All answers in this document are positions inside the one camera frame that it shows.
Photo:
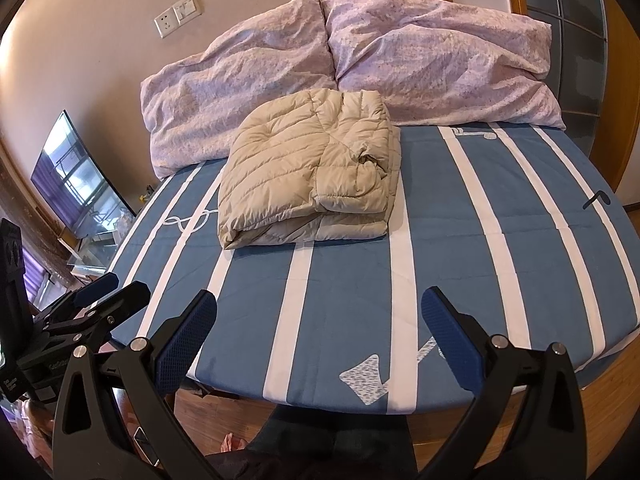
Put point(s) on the glass television stand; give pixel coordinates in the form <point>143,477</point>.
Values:
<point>87,260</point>

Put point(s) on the person's legs in dark pants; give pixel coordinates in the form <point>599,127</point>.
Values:
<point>310,440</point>

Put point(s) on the white wall light switch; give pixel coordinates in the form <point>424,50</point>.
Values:
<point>187,8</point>

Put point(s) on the pink slipper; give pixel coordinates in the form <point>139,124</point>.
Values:
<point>234,442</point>

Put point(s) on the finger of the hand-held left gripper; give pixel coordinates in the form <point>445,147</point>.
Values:
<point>120,305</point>
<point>97,287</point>

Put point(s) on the flat screen television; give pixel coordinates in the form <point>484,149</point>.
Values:
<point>75,180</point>

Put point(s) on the beige puffer jacket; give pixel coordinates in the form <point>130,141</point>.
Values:
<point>280,170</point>

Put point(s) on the person's left forearm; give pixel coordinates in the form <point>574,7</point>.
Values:
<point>35,425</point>

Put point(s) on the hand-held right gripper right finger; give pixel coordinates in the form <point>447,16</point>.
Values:
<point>450,340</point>

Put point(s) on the white wall power socket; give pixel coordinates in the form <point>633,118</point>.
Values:
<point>167,24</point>

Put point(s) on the white smartphone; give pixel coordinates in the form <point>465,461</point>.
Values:
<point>141,435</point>

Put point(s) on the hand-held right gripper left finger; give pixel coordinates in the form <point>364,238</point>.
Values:
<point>185,332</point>

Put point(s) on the blue white striped bed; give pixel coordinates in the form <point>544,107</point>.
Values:
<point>450,240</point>

